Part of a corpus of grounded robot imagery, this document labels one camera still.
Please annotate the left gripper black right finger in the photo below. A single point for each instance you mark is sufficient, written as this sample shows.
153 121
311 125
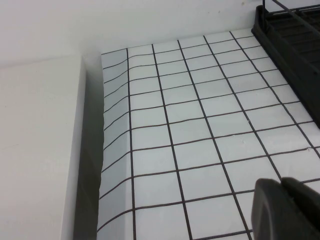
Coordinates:
307 215

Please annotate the white black-grid tablecloth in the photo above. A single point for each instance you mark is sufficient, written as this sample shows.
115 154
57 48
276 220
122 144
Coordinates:
175 125

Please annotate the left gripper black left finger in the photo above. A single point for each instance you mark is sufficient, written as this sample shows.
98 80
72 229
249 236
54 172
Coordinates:
268 212

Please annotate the white box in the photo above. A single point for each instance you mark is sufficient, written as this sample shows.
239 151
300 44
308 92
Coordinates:
37 137

